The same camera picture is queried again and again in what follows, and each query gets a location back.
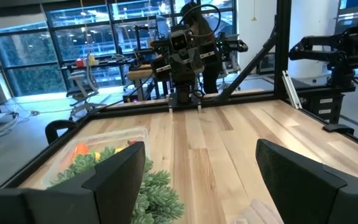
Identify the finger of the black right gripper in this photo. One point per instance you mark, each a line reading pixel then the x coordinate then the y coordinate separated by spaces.
pixel 194 62
pixel 178 70

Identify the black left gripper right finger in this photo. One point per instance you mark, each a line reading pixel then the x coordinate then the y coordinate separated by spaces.
pixel 297 193

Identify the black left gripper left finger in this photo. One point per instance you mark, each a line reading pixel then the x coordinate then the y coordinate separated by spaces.
pixel 120 186

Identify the yellow toy banana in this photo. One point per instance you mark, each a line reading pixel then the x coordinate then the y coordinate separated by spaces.
pixel 97 155

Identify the red toy strawberry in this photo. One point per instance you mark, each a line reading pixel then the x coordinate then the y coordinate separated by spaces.
pixel 132 143

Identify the orange toy carrot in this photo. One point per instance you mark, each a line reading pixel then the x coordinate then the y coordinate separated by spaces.
pixel 79 150

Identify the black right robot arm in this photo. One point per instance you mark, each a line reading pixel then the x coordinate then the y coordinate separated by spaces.
pixel 183 93

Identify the black background robot arm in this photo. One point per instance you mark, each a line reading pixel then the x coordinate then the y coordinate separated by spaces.
pixel 340 56

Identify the clear plastic tupperware container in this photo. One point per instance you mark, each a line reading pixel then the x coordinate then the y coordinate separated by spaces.
pixel 110 137

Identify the person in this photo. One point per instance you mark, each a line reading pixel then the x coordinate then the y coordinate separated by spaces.
pixel 211 77

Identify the potted green succulent plant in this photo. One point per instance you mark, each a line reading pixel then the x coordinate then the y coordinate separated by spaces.
pixel 157 199

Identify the folded beige cloth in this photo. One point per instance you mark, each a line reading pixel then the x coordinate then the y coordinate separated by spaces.
pixel 259 214

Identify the black table clamp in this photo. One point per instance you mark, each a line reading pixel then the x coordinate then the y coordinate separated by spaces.
pixel 337 128
pixel 54 126

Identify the grey office chair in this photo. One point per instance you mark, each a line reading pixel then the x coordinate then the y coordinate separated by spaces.
pixel 84 90

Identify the black drawer stand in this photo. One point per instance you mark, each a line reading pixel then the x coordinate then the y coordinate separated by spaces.
pixel 325 105

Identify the white building column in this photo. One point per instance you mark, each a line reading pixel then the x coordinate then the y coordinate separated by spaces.
pixel 312 18

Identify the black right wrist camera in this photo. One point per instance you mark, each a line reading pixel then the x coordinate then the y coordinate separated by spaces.
pixel 179 40

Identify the black metal rig frame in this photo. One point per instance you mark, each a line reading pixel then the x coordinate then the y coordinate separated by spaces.
pixel 283 46

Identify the silver metal bracket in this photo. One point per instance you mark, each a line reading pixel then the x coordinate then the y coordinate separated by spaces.
pixel 291 90

